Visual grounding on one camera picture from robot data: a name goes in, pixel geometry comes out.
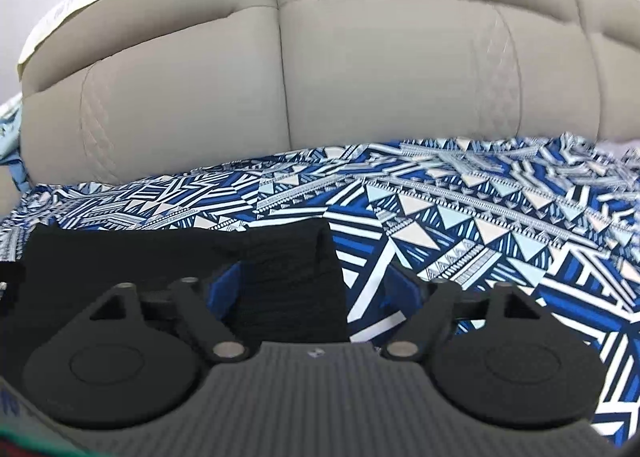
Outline black pants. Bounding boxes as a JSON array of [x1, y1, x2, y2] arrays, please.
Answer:
[[1, 219, 348, 387]]

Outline blue white patterned sheet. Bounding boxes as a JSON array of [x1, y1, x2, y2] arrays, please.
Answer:
[[1, 133, 639, 444]]

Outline light blue cloth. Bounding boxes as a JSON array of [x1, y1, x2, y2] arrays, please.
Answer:
[[0, 93, 30, 193]]

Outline beige sofa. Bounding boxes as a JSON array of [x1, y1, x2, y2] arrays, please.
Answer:
[[20, 0, 639, 184]]

